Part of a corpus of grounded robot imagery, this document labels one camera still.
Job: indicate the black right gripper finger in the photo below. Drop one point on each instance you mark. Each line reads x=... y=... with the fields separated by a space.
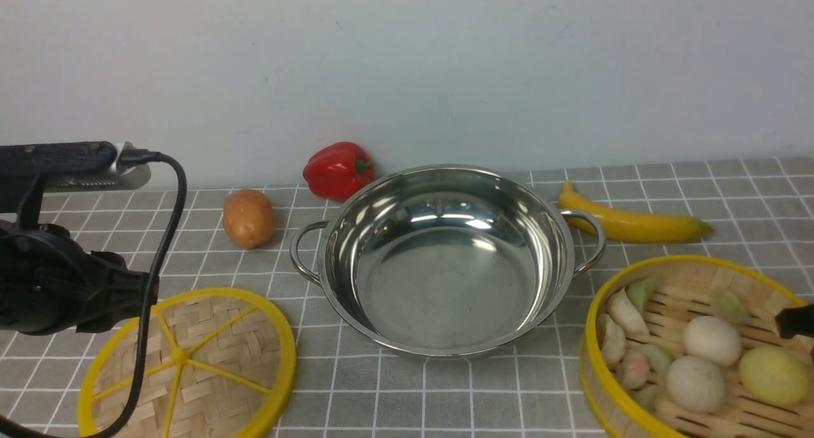
x=798 y=321

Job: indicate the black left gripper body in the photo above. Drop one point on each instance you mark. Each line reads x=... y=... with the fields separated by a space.
x=49 y=284

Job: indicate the yellow rimmed bamboo steamer basket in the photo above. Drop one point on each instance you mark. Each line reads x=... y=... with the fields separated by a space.
x=687 y=282

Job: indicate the yellow rimmed bamboo steamer lid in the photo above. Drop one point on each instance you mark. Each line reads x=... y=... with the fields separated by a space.
x=220 y=362

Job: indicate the stainless steel pot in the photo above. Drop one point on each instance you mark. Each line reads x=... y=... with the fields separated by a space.
x=447 y=261

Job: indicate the yellow steamed bun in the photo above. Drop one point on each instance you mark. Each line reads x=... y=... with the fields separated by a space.
x=774 y=376

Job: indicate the pale green dumpling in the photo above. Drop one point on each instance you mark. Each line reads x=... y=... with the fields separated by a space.
x=729 y=307

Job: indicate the white pleated steamed bun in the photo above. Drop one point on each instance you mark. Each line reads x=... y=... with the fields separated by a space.
x=696 y=384

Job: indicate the light green dumpling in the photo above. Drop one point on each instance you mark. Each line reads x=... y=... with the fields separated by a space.
x=657 y=357

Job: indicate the small green dumpling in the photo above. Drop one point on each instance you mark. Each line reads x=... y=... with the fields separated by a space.
x=647 y=396

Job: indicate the pink dumpling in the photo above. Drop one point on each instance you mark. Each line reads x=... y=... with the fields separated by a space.
x=633 y=371

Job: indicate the white dumpling at rim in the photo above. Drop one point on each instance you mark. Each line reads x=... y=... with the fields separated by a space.
x=611 y=339

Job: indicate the yellow banana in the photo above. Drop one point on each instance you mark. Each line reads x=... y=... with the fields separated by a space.
x=636 y=227

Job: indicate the red bell pepper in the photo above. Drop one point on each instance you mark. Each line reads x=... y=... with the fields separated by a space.
x=338 y=171

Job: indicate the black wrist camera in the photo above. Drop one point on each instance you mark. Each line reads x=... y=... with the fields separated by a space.
x=71 y=167

